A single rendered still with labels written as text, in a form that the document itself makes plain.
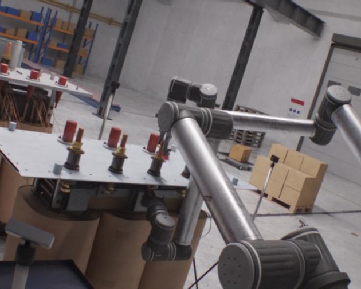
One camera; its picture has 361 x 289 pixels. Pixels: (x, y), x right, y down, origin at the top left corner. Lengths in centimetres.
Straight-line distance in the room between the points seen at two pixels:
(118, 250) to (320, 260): 132
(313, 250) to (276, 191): 705
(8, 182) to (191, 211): 215
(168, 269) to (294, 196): 578
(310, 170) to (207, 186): 713
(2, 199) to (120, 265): 175
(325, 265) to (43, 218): 139
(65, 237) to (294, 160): 709
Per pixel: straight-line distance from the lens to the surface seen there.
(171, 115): 201
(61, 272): 224
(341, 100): 247
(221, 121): 216
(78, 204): 235
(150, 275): 299
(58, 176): 204
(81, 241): 242
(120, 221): 254
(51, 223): 231
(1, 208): 415
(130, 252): 267
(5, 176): 405
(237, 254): 150
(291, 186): 854
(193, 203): 228
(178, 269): 304
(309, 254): 166
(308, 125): 261
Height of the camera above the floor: 199
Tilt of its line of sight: 9 degrees down
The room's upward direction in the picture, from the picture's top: 17 degrees clockwise
